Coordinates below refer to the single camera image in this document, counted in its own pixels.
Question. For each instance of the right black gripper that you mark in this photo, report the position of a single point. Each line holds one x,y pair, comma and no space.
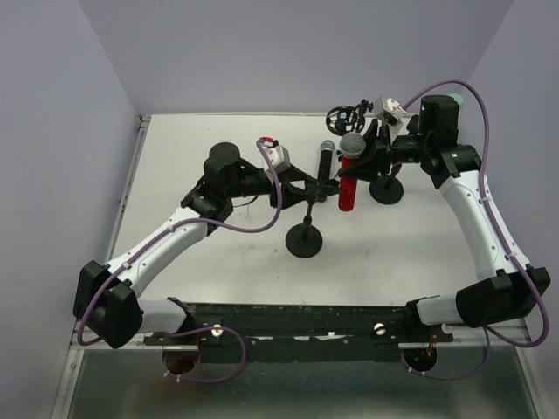
380,148

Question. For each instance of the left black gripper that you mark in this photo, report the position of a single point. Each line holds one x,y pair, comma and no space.
287,187

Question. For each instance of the red glitter microphone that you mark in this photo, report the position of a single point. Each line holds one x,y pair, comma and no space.
351,147

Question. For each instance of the black glitter microphone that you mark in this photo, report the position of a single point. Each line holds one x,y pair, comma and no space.
327,150

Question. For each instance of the black round-base stand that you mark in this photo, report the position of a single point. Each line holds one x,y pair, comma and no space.
304,240
387,189

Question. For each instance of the black tripod shock-mount stand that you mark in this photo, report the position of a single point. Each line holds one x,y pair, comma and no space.
344,119

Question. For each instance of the mint green toy microphone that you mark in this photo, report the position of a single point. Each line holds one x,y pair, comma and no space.
458,99

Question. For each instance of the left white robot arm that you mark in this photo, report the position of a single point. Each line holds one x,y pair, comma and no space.
108,299

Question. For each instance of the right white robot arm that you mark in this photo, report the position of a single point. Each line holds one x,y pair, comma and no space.
508,284

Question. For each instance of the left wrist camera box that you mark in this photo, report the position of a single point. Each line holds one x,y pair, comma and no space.
279,158

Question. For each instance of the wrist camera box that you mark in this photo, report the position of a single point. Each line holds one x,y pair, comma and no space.
279,158
389,111

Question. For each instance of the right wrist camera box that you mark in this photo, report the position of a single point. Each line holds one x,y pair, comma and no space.
389,111

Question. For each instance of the black front mounting rail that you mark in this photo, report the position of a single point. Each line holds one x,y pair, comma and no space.
227,333

